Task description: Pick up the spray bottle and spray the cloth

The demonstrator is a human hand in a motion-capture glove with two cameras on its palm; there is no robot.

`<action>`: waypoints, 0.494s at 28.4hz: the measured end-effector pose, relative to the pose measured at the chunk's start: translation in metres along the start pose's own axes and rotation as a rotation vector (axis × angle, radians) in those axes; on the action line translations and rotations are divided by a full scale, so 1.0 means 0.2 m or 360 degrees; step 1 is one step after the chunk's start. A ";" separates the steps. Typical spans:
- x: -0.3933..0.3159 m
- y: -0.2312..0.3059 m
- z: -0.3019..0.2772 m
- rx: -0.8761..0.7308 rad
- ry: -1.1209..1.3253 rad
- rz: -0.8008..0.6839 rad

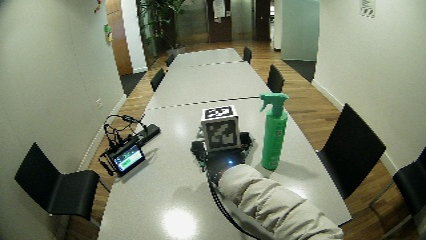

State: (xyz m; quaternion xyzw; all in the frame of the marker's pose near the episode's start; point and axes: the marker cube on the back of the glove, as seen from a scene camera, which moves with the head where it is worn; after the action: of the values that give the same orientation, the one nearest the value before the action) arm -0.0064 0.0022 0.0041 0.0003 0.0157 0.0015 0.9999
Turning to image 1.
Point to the green spray bottle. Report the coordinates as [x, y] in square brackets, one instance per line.
[274, 136]

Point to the white marker cube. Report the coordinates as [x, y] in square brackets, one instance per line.
[219, 131]

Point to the black bar-shaped device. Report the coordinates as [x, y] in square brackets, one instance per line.
[147, 131]

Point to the small black screen device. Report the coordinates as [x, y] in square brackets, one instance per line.
[127, 158]

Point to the black chair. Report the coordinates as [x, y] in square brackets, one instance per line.
[157, 80]
[352, 150]
[60, 190]
[170, 60]
[246, 54]
[412, 186]
[275, 80]

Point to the brown wooden door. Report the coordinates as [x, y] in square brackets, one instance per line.
[219, 28]

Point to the brown wooden pillar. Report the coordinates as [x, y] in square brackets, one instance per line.
[118, 40]

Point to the green potted plant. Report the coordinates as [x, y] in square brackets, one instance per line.
[157, 23]

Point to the white paper sheet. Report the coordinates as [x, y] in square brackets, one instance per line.
[218, 8]

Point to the white wall socket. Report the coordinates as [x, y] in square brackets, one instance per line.
[98, 103]

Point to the green wall sticker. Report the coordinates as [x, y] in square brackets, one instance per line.
[107, 32]

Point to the red wall sticker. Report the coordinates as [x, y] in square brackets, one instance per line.
[97, 6]

